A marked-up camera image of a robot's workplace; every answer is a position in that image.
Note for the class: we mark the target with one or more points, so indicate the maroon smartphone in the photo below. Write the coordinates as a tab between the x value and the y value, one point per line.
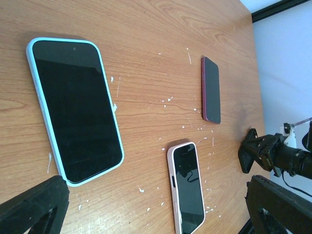
211	105

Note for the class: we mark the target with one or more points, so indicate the black aluminium frame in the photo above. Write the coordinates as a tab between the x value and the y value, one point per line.
275	8

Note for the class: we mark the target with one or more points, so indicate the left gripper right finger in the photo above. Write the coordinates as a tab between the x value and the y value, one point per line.
276	210

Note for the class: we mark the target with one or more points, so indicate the black smartphone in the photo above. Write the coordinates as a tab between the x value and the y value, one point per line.
189	187

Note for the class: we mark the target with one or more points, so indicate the pink phone case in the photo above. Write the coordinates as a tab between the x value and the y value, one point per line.
170	175

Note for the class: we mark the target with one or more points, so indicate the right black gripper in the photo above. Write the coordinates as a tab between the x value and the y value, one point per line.
262	149

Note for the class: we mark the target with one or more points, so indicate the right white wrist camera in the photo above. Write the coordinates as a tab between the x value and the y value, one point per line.
289	134

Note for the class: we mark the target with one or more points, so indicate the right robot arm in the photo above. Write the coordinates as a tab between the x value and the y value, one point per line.
278	153

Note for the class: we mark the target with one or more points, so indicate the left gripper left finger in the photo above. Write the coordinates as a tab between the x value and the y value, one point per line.
39	210

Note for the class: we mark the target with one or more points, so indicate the blue smartphone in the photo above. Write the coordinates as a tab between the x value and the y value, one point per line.
75	101

